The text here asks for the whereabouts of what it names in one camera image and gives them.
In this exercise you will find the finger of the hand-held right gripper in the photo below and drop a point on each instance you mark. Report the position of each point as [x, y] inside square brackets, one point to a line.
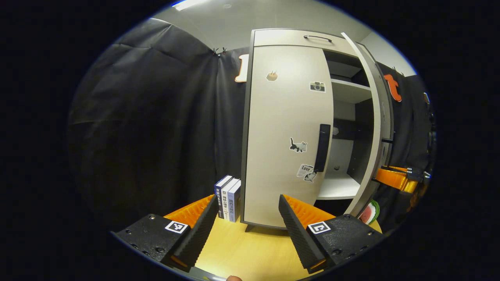
[414, 175]

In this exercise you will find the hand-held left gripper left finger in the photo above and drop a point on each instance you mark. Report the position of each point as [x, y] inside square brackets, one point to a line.
[201, 234]

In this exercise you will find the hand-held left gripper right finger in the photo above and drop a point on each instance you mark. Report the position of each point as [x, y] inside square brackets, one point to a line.
[297, 234]

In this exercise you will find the white double-door shoe cabinet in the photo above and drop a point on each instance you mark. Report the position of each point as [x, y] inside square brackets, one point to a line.
[361, 136]

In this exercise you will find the white door with headphones sticker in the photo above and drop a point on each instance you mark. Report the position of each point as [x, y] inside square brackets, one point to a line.
[373, 117]

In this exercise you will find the white door with camera sticker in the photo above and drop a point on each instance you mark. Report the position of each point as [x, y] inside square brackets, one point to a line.
[285, 117]

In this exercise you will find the white cabinet shelf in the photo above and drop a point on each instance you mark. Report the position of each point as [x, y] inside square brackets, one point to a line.
[349, 91]
[338, 187]

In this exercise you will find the white cabinet drawer front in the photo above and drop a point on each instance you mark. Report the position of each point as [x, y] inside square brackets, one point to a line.
[281, 38]

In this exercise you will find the white book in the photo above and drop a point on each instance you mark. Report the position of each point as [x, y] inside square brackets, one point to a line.
[226, 201]

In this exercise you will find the light blue book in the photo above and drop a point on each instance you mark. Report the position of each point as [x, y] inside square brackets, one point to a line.
[235, 203]

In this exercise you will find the watermelon slice decoration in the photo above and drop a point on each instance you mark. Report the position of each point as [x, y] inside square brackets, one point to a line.
[369, 214]

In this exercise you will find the black cloth clip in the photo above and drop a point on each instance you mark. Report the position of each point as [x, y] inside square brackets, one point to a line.
[398, 71]
[220, 51]

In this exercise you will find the ceiling light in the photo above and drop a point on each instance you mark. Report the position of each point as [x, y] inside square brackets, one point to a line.
[189, 4]

